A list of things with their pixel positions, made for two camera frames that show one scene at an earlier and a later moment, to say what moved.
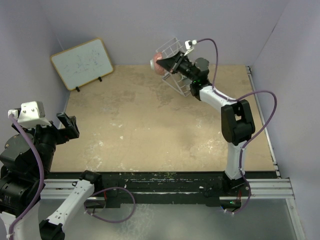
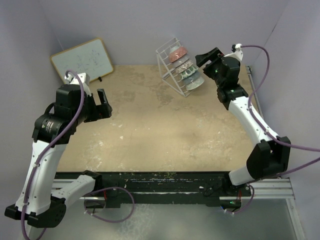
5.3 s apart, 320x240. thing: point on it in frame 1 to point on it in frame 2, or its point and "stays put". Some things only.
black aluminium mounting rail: [149, 189] stays put
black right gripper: [172, 64] to [203, 59]
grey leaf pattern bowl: [158, 68] to [177, 52]
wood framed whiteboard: [80, 64] stays put
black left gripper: [63, 134] to [99, 111]
